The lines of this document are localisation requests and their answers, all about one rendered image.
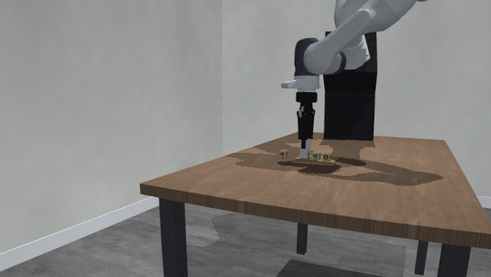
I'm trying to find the tan flat mat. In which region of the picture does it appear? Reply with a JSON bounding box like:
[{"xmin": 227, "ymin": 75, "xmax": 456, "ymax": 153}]
[{"xmin": 293, "ymin": 155, "xmax": 338, "ymax": 165}]

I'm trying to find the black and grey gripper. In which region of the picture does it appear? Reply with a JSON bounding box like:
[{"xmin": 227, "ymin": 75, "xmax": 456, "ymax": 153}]
[{"xmin": 296, "ymin": 92, "xmax": 317, "ymax": 158}]

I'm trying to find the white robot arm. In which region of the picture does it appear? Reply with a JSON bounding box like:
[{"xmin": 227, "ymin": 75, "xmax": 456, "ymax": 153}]
[{"xmin": 281, "ymin": 0, "xmax": 427, "ymax": 91}]

